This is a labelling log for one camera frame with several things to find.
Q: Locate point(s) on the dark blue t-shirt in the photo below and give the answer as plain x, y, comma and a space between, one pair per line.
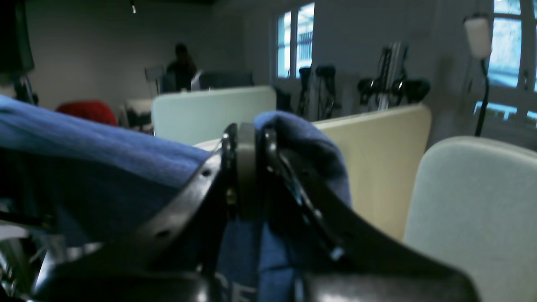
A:
103, 181

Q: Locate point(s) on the pale green chair back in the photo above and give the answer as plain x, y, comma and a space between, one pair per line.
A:
199, 116

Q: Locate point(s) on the cream table panel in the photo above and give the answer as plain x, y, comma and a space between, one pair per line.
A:
382, 151

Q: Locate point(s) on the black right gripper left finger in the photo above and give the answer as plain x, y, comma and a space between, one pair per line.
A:
173, 256

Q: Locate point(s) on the red chair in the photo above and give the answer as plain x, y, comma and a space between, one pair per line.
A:
93, 110

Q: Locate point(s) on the grey chair right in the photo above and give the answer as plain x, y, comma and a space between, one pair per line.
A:
474, 206

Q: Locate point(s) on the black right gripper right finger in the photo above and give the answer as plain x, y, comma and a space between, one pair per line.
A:
350, 260

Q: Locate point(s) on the person in background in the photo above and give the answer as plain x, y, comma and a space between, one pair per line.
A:
183, 67

